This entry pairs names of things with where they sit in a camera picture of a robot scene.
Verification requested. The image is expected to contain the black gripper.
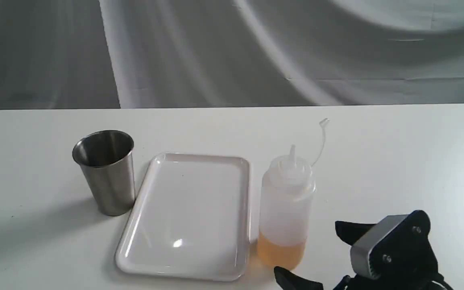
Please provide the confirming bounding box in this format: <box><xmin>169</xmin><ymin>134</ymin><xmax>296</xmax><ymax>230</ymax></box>
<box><xmin>273</xmin><ymin>221</ymin><xmax>453</xmax><ymax>290</ymax></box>

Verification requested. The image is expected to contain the plastic squeeze bottle with oil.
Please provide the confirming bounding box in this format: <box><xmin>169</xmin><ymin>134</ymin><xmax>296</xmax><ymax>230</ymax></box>
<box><xmin>257</xmin><ymin>118</ymin><xmax>330</xmax><ymax>271</ymax></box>

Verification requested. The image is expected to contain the stainless steel cup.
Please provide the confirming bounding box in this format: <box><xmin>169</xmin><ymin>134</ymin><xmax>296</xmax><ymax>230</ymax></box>
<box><xmin>72</xmin><ymin>130</ymin><xmax>136</xmax><ymax>216</ymax></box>

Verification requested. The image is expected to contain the white rectangular plastic tray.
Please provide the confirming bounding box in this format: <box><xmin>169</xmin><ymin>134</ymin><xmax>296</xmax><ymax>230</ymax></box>
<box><xmin>115</xmin><ymin>152</ymin><xmax>251</xmax><ymax>282</ymax></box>

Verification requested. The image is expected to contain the grey backdrop cloth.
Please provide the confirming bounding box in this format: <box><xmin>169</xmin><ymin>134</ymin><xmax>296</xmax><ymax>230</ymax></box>
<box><xmin>0</xmin><ymin>0</ymin><xmax>464</xmax><ymax>110</ymax></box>

